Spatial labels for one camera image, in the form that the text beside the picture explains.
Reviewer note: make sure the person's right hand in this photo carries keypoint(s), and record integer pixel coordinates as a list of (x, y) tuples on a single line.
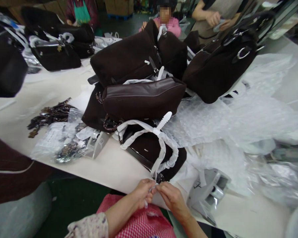
[(173, 198)]

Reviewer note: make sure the person's left hand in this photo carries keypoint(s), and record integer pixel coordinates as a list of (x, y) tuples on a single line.
[(140, 194)]

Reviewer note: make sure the person's right fingers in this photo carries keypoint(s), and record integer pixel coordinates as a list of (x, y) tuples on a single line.
[(162, 189)]

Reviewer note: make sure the person's left fingers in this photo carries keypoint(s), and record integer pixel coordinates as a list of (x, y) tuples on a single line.
[(150, 186)]

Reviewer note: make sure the white paper strip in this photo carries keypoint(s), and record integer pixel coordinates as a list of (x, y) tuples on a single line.
[(147, 203)]

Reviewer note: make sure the person's body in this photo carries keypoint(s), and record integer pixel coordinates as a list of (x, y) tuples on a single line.
[(144, 223)]

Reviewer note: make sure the grey and white box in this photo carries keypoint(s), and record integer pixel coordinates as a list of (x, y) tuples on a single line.
[(206, 191)]

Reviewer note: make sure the white serrated plastic tie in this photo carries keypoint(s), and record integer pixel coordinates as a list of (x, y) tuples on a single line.
[(162, 122), (161, 72)]

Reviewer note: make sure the silver card box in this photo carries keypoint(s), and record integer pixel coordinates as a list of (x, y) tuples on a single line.
[(96, 146)]

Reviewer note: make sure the brown handbag with leather top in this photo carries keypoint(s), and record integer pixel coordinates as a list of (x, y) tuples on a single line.
[(139, 104)]

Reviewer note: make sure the pile of bubble wrap sheets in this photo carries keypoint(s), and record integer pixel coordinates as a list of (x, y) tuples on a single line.
[(213, 124)]

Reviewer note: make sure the plastic bag of charms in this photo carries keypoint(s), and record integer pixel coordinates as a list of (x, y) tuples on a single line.
[(60, 145)]

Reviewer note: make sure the pile of metal charms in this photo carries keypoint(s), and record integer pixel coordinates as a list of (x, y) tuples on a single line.
[(52, 114)]

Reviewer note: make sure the brown handbag with metal rings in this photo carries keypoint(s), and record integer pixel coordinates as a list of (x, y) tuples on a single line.
[(213, 70)]

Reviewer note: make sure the large brown suede handbag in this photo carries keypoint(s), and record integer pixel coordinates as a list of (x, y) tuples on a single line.
[(121, 59)]

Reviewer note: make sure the white plastic sack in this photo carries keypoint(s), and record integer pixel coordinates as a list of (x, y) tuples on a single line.
[(17, 216)]

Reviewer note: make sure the brown cloth with white piping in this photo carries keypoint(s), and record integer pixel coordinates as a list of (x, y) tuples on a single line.
[(7, 168)]

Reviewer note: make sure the brown handbag with gold charm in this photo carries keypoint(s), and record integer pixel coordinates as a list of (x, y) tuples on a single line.
[(52, 59)]

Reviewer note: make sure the blue pallet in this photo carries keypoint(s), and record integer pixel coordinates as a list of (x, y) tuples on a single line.
[(119, 16)]

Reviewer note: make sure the stack of cartons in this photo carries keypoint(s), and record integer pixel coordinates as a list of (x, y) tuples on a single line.
[(119, 6)]

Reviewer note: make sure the large black bag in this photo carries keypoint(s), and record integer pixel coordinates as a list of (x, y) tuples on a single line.
[(5, 69)]

